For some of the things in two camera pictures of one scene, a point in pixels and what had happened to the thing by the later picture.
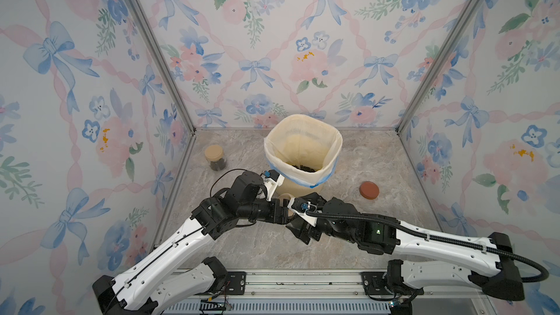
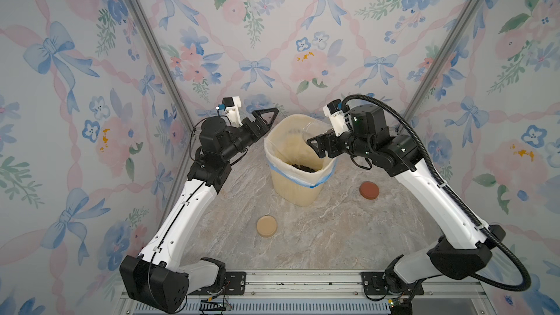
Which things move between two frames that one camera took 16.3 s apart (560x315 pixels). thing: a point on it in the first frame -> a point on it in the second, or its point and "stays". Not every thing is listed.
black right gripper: [304, 228] -> [321, 146]
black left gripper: [281, 215] -> [261, 125]
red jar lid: [369, 189] stays
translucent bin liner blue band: [302, 148] stays
